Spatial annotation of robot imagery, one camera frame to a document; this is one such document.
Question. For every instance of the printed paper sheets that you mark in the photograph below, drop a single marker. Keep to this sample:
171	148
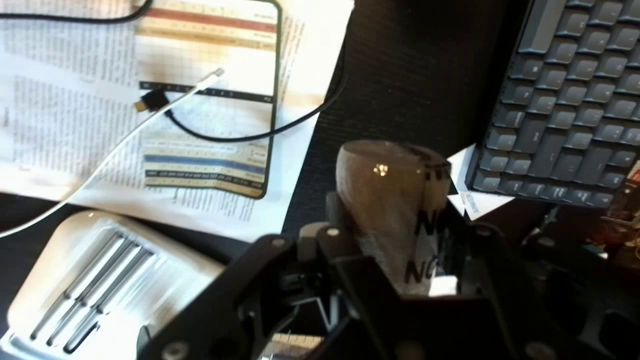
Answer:
65	115

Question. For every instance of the black-edged chart card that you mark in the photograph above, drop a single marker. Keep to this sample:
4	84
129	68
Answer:
210	60

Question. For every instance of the grey-brown cylinder with black print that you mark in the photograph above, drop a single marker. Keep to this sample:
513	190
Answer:
385	200

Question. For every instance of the dark grey keyboard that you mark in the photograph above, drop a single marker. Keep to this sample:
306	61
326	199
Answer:
570	100

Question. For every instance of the white toaster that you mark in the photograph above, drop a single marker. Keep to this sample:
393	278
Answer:
100	290

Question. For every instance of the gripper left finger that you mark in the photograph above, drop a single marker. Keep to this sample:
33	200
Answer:
240	285

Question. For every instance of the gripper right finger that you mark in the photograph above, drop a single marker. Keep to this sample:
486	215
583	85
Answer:
505	280

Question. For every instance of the white paper note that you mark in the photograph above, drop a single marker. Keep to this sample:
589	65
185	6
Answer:
475	202

